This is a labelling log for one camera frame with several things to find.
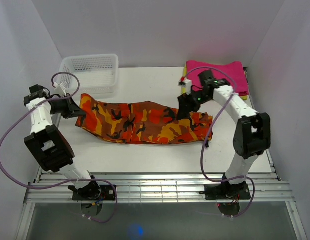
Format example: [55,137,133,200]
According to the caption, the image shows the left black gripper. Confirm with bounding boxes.
[50,93,87,119]

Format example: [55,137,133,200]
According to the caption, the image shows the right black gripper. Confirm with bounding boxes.
[176,90,212,121]

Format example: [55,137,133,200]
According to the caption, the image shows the orange camouflage trousers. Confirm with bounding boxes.
[75,93,213,145]

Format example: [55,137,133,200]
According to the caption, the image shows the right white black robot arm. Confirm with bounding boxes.
[177,67,271,200]

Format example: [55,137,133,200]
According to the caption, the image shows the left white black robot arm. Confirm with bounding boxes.
[24,84,102,200]

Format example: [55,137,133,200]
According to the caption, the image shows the yellow folded towel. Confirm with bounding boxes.
[181,60,249,100]

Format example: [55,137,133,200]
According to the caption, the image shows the white perforated plastic basket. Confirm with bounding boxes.
[56,54,119,98]

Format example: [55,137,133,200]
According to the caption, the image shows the pink folded towel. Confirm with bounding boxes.
[185,59,250,96]

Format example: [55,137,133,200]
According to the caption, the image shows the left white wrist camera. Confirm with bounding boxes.
[53,82,68,98]

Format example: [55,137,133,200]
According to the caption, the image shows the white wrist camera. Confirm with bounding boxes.
[178,78,193,95]
[53,82,68,98]

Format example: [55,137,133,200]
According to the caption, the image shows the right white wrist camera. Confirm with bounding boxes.
[178,78,193,95]

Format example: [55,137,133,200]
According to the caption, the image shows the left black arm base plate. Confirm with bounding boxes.
[71,184,116,202]

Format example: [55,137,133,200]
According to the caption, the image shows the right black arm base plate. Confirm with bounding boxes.
[199,183,251,201]

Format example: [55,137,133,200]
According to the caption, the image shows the aluminium rail frame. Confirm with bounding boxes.
[16,92,308,240]

